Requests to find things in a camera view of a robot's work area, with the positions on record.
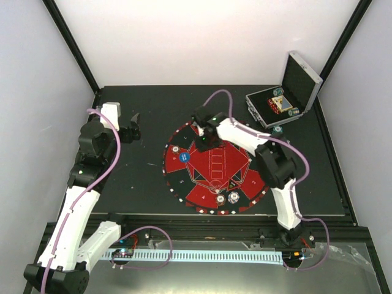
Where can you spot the pyramid card box in case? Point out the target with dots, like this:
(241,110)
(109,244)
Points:
(282,103)

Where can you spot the green chip stack case front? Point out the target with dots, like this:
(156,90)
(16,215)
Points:
(294,112)

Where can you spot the brown chip stack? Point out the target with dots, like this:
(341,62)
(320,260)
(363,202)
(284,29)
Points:
(175,150)

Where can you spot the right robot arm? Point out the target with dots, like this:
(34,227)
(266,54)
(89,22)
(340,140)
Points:
(276,165)

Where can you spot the green chip stack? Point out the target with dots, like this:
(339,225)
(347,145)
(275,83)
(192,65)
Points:
(278,92)
(277,130)

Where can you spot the aluminium poker case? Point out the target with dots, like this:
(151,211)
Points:
(301,85)

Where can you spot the white slotted cable duct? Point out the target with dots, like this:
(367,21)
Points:
(206,256)

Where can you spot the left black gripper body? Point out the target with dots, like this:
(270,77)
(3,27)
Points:
(128,137)

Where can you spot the clear round dealer button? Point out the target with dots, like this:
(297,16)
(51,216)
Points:
(215,186)

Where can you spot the round red black poker mat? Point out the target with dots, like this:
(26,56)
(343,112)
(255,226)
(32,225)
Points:
(189,182)

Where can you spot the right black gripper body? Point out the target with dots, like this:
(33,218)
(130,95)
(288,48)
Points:
(207,143)

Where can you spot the green chip stack in case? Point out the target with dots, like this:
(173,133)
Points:
(278,92)

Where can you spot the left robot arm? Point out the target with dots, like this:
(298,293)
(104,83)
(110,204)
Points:
(67,261)

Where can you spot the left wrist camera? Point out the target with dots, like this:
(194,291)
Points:
(112,111)

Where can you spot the red dice in case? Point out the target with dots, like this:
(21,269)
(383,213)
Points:
(273,106)

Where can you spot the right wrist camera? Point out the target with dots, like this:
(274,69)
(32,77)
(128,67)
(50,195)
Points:
(200,120)

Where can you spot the blue small blind button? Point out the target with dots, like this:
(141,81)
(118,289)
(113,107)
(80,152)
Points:
(184,157)

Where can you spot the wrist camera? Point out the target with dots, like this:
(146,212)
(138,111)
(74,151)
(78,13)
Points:
(112,111)
(200,120)

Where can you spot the black triangular marker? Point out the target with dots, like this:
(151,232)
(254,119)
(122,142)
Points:
(232,185)

